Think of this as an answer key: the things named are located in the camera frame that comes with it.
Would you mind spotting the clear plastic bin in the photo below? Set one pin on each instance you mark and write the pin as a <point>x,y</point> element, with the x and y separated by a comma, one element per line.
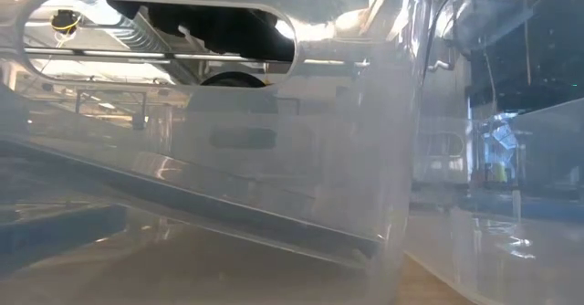
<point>274,181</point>
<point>456,250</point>

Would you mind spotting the black jewel case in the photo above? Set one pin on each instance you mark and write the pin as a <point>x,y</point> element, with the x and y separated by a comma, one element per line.
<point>205,204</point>

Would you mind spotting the blue jewel case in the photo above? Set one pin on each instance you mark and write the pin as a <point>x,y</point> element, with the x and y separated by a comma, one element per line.
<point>59,236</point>

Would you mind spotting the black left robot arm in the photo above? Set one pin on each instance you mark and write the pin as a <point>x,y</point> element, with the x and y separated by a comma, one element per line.
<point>228,31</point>

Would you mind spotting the silver ceiling duct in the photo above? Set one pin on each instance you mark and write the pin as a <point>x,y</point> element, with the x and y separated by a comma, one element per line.
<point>137,35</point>

